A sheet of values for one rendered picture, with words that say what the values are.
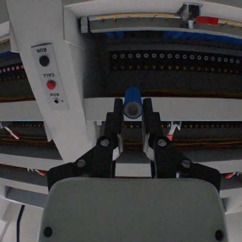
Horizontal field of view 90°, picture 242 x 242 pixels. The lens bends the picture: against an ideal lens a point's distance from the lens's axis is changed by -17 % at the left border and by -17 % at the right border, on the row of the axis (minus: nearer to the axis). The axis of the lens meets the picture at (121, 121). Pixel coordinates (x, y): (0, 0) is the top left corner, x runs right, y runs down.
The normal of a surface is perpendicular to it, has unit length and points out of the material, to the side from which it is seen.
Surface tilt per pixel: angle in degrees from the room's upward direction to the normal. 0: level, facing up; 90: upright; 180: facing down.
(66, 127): 90
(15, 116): 109
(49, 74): 90
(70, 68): 90
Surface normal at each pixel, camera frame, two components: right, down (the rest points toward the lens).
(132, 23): -0.08, 0.32
